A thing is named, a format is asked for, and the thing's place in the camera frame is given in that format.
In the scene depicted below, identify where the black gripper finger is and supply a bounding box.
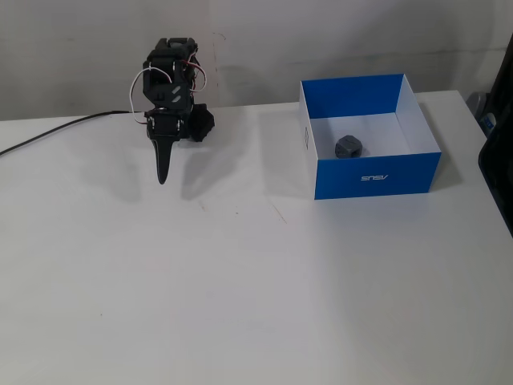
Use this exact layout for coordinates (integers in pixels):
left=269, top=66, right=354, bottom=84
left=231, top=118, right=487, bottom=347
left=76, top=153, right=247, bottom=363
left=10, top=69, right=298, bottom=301
left=151, top=138, right=175, bottom=186

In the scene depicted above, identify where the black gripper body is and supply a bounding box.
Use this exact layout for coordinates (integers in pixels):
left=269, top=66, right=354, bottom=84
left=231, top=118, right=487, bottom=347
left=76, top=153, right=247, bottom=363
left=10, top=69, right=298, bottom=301
left=143, top=70, right=193, bottom=142

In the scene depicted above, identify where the gray block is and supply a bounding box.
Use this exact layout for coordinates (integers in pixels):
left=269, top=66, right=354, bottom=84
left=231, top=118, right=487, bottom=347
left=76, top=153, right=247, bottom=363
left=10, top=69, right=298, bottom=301
left=333, top=135, right=364, bottom=159

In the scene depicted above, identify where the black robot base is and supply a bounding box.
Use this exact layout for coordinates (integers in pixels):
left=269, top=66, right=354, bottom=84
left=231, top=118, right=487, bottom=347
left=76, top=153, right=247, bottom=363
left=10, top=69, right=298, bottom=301
left=187, top=103, right=218, bottom=144

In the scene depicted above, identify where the blue and white cardboard box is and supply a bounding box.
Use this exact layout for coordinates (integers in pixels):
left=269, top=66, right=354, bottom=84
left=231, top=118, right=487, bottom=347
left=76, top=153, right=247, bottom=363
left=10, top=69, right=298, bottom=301
left=298, top=72, right=443, bottom=201

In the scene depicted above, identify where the gray blue plastic object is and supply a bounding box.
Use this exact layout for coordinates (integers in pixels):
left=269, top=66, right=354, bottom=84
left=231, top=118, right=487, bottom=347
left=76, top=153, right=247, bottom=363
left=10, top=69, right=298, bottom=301
left=466, top=91, right=498, bottom=134

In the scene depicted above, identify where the white servo cable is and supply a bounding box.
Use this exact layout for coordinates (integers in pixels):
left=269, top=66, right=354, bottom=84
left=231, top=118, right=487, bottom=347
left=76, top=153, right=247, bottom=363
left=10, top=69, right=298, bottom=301
left=128, top=67, right=178, bottom=126

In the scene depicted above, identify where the red servo wire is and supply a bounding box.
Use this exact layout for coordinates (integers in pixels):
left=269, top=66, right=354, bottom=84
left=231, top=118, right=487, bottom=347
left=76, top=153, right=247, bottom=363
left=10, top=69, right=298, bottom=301
left=180, top=59, right=208, bottom=92

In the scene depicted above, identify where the black power cable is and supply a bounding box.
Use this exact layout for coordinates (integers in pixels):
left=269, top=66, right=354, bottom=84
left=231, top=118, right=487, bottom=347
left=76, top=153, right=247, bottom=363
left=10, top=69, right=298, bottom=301
left=0, top=111, right=135, bottom=157

